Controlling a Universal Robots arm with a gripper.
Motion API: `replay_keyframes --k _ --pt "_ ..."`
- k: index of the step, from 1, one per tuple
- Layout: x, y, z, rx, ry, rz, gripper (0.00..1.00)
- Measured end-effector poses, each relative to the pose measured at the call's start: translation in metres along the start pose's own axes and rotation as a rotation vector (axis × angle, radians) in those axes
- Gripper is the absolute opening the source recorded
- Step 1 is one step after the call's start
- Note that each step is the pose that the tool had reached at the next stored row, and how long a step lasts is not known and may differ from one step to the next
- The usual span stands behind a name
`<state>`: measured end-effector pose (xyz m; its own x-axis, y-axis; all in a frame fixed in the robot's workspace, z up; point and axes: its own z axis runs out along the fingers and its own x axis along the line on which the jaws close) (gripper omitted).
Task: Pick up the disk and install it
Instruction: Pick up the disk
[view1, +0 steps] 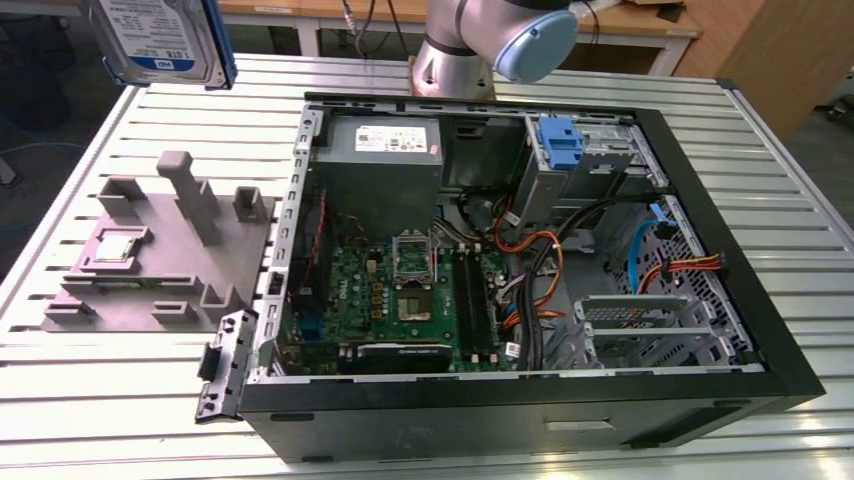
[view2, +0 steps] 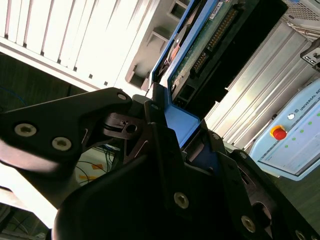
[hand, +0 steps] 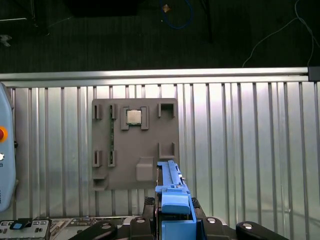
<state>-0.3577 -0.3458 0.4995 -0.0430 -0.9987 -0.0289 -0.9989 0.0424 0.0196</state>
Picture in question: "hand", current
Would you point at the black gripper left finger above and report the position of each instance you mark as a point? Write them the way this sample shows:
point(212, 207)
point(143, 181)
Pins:
point(140, 230)

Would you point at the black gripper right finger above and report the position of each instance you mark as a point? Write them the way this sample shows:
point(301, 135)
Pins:
point(215, 231)

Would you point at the hard disk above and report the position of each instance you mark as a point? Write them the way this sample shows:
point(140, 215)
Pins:
point(175, 202)

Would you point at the grey parts rack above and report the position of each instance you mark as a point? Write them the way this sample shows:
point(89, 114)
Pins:
point(135, 150)

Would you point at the green RAM stick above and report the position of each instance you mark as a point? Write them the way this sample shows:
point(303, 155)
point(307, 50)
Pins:
point(111, 135)

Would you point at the silver CPU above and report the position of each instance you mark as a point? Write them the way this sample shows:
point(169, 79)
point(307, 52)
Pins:
point(133, 117)

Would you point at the pale blue teach pendant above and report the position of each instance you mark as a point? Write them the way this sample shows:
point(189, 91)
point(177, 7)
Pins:
point(6, 150)

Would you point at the black table corner cap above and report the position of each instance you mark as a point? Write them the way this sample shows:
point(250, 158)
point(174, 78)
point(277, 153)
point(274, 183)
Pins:
point(314, 73)

